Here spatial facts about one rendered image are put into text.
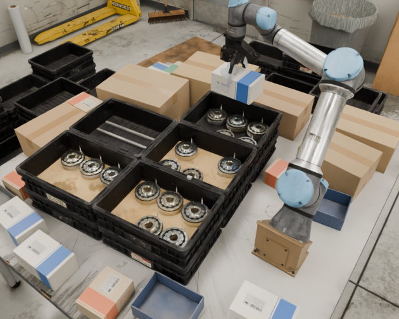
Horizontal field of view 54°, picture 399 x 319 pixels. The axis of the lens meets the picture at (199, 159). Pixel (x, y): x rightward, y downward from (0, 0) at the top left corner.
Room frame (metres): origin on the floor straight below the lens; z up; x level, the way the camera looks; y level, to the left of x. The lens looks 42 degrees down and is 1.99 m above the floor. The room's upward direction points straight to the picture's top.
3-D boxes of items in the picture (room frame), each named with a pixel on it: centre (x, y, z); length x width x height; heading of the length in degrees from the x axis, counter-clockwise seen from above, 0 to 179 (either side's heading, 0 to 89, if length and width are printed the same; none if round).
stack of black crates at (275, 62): (2.99, -0.55, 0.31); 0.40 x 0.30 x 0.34; 54
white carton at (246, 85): (1.49, -0.17, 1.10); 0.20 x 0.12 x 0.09; 54
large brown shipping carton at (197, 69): (1.96, -0.09, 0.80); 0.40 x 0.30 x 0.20; 62
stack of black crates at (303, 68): (2.76, -0.87, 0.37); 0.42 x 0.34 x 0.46; 54
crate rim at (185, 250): (0.95, 0.15, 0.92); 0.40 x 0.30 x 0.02; 60
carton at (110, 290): (0.68, 0.32, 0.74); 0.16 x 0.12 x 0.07; 150
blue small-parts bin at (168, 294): (0.64, 0.11, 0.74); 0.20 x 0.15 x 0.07; 60
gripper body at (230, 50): (1.51, -0.14, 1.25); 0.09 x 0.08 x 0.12; 54
